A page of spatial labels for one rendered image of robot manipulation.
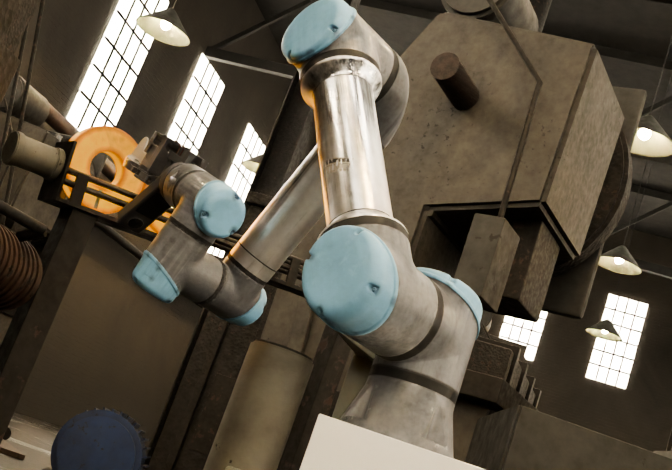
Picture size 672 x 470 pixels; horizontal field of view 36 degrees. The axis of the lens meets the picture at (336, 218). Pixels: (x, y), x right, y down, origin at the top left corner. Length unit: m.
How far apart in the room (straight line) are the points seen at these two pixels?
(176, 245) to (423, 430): 0.47
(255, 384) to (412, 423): 0.58
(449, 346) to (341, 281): 0.18
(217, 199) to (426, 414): 0.44
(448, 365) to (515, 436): 1.78
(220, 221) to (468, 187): 2.60
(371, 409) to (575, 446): 1.88
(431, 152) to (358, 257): 2.96
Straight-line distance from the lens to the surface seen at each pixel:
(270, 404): 1.78
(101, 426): 3.41
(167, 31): 11.53
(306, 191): 1.55
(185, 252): 1.49
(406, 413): 1.25
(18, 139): 1.79
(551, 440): 3.08
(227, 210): 1.47
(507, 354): 7.87
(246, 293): 1.57
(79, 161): 1.84
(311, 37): 1.44
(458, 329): 1.29
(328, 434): 1.15
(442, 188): 4.04
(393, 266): 1.18
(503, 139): 4.05
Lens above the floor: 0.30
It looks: 15 degrees up
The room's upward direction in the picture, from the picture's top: 20 degrees clockwise
